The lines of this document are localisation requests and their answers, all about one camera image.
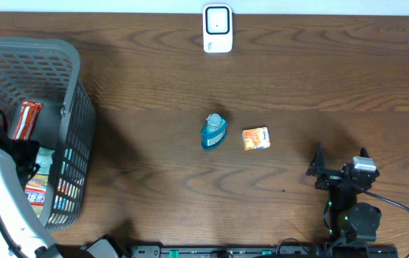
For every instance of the blue mouthwash bottle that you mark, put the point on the blue mouthwash bottle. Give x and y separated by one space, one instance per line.
214 132

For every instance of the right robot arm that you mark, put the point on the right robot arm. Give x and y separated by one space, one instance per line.
351 221

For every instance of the red snack bar wrapper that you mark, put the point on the red snack bar wrapper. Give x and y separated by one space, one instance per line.
27 120

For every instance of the grey plastic shopping basket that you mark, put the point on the grey plastic shopping basket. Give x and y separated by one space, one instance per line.
47 71

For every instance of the yellow snack bag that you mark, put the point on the yellow snack bag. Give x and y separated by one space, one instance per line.
36 192

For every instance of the orange small snack box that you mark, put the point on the orange small snack box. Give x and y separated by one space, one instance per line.
256 138

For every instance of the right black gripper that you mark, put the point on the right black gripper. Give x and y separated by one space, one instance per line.
317 168

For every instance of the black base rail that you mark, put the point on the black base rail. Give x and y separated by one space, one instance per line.
287 250

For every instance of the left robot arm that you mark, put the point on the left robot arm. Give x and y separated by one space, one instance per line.
21 232

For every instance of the light green tissue pack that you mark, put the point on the light green tissue pack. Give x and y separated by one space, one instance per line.
44 160

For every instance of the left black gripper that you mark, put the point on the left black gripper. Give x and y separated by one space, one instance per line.
26 147

